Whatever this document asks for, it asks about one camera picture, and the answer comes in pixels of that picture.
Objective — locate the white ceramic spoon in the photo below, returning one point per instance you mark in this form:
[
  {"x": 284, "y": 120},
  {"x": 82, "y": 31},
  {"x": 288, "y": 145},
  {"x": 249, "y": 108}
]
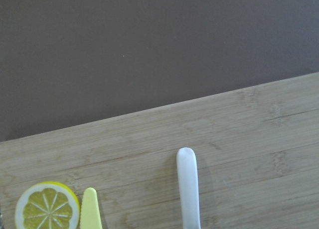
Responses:
[{"x": 188, "y": 188}]

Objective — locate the bamboo cutting board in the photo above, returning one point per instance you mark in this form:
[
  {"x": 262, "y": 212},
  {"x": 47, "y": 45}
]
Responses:
[{"x": 257, "y": 153}]

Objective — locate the yellow toy knife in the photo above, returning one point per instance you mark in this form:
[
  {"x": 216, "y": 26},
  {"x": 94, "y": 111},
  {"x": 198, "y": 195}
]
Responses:
[{"x": 90, "y": 214}]

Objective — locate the yellow lemon slice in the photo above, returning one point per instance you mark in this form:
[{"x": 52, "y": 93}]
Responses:
[{"x": 47, "y": 205}]

